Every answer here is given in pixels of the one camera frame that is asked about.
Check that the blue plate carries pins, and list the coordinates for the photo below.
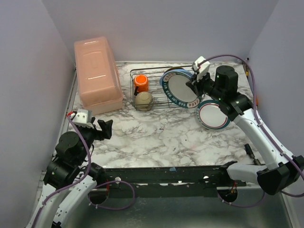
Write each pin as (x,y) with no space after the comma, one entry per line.
(184,71)

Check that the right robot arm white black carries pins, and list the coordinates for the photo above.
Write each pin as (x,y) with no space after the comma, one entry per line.
(281,167)

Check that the white plate green red rim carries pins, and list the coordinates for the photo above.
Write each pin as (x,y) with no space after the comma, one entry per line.
(210,116)

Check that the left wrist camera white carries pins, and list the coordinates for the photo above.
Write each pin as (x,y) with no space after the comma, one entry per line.
(81,117)

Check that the black mounting rail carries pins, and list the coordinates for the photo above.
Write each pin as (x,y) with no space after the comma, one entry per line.
(161,182)

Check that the black wire dish rack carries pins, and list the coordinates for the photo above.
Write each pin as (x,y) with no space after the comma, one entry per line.
(160,100)

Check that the white plastic fitting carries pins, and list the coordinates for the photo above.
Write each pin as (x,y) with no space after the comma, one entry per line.
(240,154)

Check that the black metal connector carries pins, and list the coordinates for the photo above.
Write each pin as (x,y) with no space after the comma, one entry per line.
(249,152)

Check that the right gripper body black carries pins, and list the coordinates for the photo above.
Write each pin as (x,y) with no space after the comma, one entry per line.
(197,83)

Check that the orange mug black handle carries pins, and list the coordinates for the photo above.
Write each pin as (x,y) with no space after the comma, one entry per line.
(141,84)

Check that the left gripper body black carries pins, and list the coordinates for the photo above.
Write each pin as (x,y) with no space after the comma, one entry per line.
(99,132)

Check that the pink plastic storage box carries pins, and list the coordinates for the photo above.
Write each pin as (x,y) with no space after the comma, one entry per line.
(98,79)

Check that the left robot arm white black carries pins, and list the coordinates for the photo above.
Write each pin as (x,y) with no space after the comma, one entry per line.
(71,175)

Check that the white ceramic bowl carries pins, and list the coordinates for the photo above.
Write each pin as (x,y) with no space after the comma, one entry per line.
(143,101)

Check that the white plate dark rim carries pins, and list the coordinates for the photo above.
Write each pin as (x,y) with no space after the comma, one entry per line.
(174,87)

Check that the yellow tool at corner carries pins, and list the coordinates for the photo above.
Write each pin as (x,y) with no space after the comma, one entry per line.
(246,70)

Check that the aluminium frame rail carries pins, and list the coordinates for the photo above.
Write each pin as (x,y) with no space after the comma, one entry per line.
(41,180)

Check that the yellow patterned plate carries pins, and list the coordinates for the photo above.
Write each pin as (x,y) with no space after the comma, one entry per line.
(174,68)

